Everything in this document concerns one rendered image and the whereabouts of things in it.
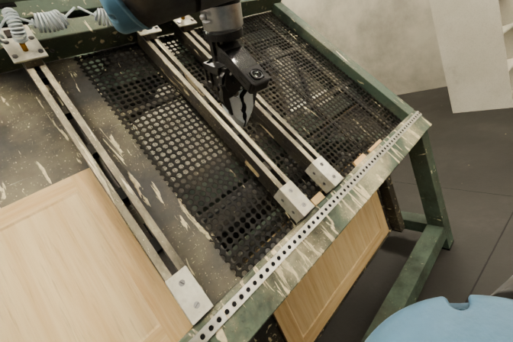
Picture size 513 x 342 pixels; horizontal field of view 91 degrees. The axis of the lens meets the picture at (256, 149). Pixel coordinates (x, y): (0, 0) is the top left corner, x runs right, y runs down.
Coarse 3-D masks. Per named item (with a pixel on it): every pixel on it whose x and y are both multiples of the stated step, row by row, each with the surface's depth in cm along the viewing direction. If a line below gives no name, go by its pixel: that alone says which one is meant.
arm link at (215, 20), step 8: (208, 8) 42; (216, 8) 42; (224, 8) 42; (232, 8) 43; (240, 8) 45; (200, 16) 44; (208, 16) 43; (216, 16) 43; (224, 16) 43; (232, 16) 44; (240, 16) 45; (208, 24) 44; (216, 24) 44; (224, 24) 44; (232, 24) 44; (240, 24) 46; (208, 32) 46; (216, 32) 45; (224, 32) 45
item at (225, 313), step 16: (416, 112) 138; (400, 128) 127; (384, 144) 117; (368, 160) 108; (352, 176) 101; (336, 192) 95; (272, 272) 73; (256, 288) 70; (240, 304) 67; (224, 320) 64; (208, 336) 61
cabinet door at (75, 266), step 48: (48, 192) 73; (96, 192) 76; (0, 240) 64; (48, 240) 67; (96, 240) 70; (0, 288) 60; (48, 288) 62; (96, 288) 64; (144, 288) 66; (0, 336) 55; (48, 336) 57; (96, 336) 59; (144, 336) 61
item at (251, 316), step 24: (408, 144) 122; (384, 168) 109; (360, 192) 99; (312, 216) 87; (336, 216) 90; (288, 240) 80; (312, 240) 83; (264, 264) 75; (288, 264) 76; (312, 264) 78; (240, 288) 70; (264, 288) 71; (288, 288) 73; (216, 312) 65; (240, 312) 66; (264, 312) 68; (192, 336) 61; (216, 336) 62; (240, 336) 64
